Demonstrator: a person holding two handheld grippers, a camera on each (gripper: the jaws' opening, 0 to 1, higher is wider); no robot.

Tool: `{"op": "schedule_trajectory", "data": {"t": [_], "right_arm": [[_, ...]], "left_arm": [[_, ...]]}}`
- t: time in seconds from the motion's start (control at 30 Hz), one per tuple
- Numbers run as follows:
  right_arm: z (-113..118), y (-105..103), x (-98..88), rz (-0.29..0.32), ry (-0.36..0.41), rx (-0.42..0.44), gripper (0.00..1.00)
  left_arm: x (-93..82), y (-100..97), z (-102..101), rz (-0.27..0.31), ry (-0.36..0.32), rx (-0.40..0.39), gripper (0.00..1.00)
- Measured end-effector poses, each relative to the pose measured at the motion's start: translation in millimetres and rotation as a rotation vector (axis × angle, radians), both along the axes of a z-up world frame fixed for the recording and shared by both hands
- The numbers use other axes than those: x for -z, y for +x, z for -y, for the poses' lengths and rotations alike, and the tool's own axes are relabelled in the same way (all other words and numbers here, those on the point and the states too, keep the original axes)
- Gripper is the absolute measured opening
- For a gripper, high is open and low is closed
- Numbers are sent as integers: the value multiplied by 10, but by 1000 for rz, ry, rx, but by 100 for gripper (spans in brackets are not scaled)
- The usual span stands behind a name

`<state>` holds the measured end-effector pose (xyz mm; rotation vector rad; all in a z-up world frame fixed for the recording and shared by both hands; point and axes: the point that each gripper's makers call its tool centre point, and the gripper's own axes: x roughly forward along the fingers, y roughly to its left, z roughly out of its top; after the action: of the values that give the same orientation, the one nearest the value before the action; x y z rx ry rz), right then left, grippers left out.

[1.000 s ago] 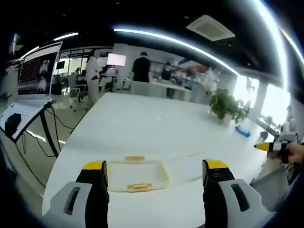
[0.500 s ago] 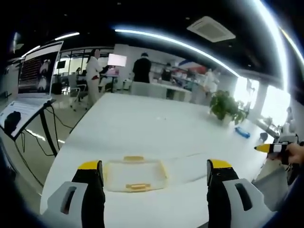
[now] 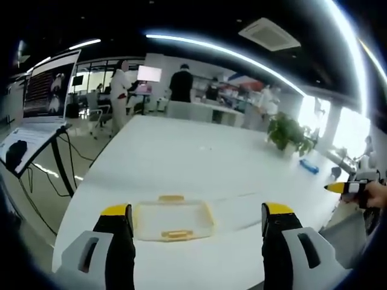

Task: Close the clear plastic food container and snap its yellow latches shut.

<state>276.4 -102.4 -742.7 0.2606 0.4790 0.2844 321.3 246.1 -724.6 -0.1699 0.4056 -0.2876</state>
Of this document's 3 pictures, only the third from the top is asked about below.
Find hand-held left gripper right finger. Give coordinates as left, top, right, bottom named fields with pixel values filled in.
left=261, top=202, right=352, bottom=290

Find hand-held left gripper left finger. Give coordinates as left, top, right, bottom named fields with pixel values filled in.
left=60, top=203, right=136, bottom=290

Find person's right hand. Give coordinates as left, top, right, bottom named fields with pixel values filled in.
left=359, top=181, right=387, bottom=210

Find blue flat object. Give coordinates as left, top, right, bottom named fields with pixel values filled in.
left=299, top=158, right=320, bottom=174

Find person's grey clothing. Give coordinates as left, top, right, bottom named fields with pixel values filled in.
left=319, top=207, right=373, bottom=270

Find clear plastic tray yellow clips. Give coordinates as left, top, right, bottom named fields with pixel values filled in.
left=132, top=195, right=216, bottom=243

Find green potted plant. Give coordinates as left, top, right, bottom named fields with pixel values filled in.
left=267, top=111, right=317, bottom=158

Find black mouse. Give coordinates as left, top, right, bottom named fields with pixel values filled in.
left=5, top=140, right=28, bottom=173

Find white office chair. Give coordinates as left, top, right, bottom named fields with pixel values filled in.
left=88, top=98, right=113, bottom=140

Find tilted stand with paper sheet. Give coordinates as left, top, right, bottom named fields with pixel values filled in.
left=0, top=118, right=76, bottom=197

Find white partition desk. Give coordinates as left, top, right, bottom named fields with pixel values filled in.
left=166, top=100, right=246, bottom=125

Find display screen on stand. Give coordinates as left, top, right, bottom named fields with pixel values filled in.
left=22, top=49, right=82, bottom=120

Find ceiling air vent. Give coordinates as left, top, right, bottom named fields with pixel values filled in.
left=238, top=17, right=302, bottom=51

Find bright computer monitor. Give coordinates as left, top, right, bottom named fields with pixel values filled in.
left=137, top=65, right=163, bottom=83

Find long ceiling light strip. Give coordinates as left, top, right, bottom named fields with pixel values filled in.
left=145, top=33, right=306, bottom=96

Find black cable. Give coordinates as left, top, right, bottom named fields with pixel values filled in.
left=18, top=126, right=100, bottom=236

